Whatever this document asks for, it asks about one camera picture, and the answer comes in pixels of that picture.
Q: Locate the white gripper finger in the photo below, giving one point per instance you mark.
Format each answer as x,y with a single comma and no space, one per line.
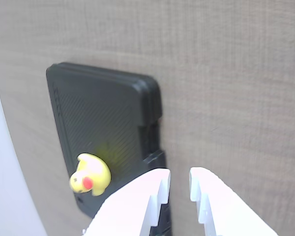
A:
226,209
127,209

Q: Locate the yellow rubber duck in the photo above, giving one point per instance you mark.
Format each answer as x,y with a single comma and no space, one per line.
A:
93,175

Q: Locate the black plastic case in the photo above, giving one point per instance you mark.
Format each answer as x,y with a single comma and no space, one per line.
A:
98,115

